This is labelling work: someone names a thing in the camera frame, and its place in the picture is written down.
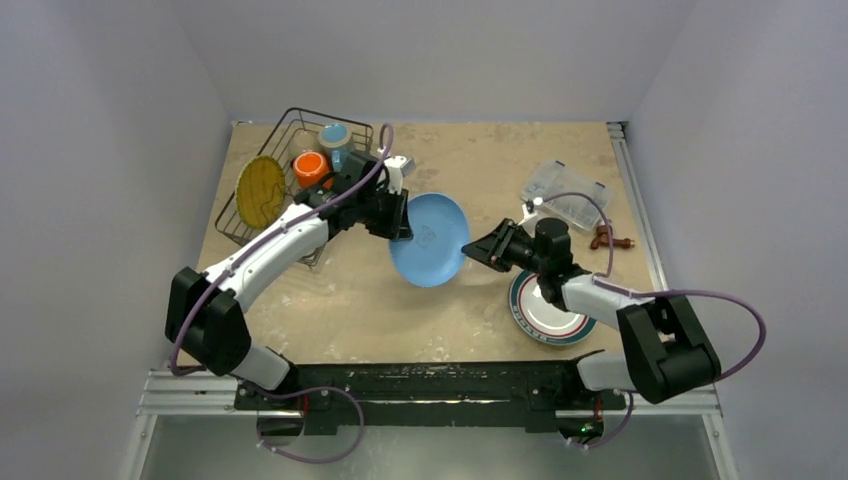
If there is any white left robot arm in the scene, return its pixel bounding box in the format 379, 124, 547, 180
165, 152, 415, 409

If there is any red translucent cup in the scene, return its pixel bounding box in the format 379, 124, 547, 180
292, 151, 333, 189

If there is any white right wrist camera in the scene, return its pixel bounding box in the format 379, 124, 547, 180
518, 197, 544, 233

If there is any blue butterfly mug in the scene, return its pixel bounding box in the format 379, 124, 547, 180
318, 123, 355, 172

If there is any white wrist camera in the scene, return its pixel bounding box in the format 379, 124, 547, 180
518, 197, 544, 233
377, 155, 416, 194

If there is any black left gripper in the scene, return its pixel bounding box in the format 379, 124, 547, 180
356, 184, 411, 240

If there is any round woven bamboo mat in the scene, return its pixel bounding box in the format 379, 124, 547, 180
234, 156, 285, 230

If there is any blue plate with bamboo pattern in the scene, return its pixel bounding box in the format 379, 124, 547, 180
389, 192, 471, 288

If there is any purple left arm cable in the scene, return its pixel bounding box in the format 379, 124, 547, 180
168, 122, 396, 465

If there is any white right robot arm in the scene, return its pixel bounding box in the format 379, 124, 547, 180
461, 218, 722, 407

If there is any striped rim white plate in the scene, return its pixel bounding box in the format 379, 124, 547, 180
508, 271, 596, 347

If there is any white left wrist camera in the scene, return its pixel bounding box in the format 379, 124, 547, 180
377, 155, 416, 194

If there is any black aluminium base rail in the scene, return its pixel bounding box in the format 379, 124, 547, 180
135, 360, 720, 439

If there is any clear plastic screw box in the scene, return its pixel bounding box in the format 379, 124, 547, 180
521, 160, 614, 231

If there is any brown pipe fitting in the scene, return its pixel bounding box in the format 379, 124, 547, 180
589, 225, 636, 250

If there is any black wire dish rack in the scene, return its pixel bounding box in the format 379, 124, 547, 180
213, 107, 374, 246

